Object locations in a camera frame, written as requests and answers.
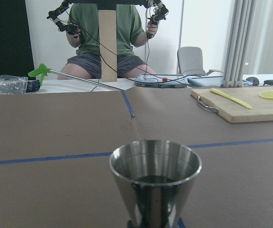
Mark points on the green handled reach grabber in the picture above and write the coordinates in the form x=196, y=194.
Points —
x=43, y=71

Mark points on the wooden plank stand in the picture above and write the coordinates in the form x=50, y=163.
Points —
x=108, y=46

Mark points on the grey teach pendant right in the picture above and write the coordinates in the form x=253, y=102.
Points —
x=204, y=81

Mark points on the aluminium frame post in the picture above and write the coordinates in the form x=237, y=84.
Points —
x=237, y=44

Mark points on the person in green shirt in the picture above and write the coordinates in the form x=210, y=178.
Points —
x=129, y=34

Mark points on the black computer mouse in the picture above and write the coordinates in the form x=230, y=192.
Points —
x=254, y=80

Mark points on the yellow plastic knife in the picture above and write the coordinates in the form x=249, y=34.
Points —
x=236, y=100

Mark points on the grey teach pendant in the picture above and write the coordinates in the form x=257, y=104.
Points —
x=161, y=80
x=204, y=81

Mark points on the steel cocktail jigger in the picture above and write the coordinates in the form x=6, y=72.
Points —
x=155, y=178

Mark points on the bamboo cutting board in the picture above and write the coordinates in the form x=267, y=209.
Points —
x=262, y=109

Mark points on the grey office chair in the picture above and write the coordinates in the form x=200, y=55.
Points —
x=190, y=62

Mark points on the grey teach pendant left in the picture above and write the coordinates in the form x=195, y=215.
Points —
x=161, y=80

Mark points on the clear plastic bag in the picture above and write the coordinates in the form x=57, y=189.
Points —
x=13, y=85

